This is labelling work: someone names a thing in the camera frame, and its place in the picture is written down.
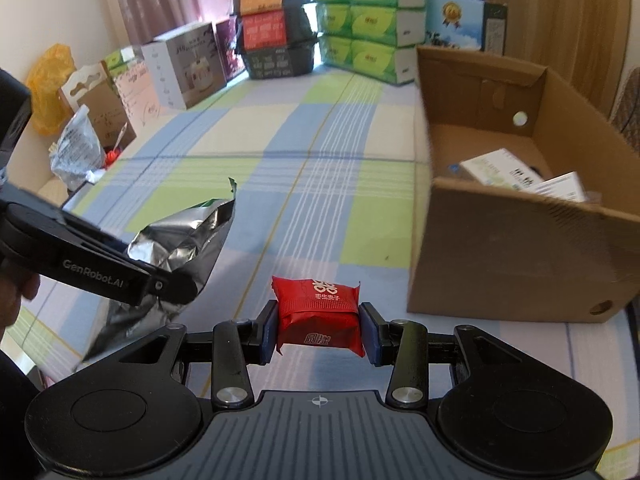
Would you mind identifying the black basket with packs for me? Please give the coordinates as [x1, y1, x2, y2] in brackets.
[232, 0, 318, 80]

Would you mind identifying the silver foil bag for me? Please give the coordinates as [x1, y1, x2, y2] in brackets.
[81, 196, 235, 366]

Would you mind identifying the tall white medicine box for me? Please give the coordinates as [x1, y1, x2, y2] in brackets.
[526, 171, 587, 203]

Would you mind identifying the white parrot ointment box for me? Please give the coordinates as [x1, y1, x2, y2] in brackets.
[459, 148, 544, 191]

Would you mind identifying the yellow plastic bag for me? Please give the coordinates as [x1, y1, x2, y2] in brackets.
[26, 44, 76, 136]

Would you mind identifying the red snack packet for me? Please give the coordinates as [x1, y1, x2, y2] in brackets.
[271, 276, 366, 358]

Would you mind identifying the green tissue pack stack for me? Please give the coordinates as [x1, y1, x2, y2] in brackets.
[314, 0, 426, 86]

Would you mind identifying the brown cardboard box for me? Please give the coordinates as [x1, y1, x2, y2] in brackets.
[408, 47, 639, 323]

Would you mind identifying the grey plastic bag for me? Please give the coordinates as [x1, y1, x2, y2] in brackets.
[49, 105, 105, 192]

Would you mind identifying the purple box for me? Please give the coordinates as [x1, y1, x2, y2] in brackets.
[215, 16, 245, 82]

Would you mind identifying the blue picture box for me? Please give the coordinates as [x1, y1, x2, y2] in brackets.
[425, 0, 508, 55]

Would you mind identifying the pink white paper bag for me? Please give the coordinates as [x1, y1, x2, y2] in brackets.
[102, 46, 162, 133]

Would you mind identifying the white humidifier box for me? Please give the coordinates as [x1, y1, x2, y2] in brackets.
[141, 22, 227, 110]

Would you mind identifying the checkered tablecloth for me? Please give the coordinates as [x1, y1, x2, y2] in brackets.
[8, 67, 639, 479]

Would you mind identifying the brown hanging card box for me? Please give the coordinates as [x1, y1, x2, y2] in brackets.
[58, 63, 136, 152]

